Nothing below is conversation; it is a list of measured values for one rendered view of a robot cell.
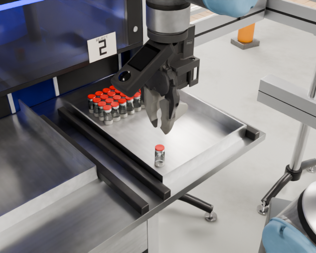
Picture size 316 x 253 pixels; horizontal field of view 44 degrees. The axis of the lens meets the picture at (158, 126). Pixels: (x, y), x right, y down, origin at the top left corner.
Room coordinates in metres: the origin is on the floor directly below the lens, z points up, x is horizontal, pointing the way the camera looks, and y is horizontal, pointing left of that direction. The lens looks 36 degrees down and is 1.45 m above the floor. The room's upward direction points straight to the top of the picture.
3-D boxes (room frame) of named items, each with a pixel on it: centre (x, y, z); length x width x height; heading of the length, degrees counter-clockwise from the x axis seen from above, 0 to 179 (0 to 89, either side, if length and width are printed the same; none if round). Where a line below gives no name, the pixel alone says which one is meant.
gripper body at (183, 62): (0.66, -0.02, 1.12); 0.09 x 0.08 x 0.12; 132
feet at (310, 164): (1.46, -0.67, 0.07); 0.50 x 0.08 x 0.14; 132
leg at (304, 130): (1.46, -0.67, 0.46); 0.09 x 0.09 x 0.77; 42
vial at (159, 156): (0.64, 0.00, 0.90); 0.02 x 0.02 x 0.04
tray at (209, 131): (0.78, 0.01, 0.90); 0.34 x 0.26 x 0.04; 41
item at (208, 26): (1.42, -0.15, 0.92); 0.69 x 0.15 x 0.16; 132
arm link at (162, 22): (0.66, -0.01, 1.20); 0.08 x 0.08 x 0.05
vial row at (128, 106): (0.85, 0.06, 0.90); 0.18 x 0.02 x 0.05; 131
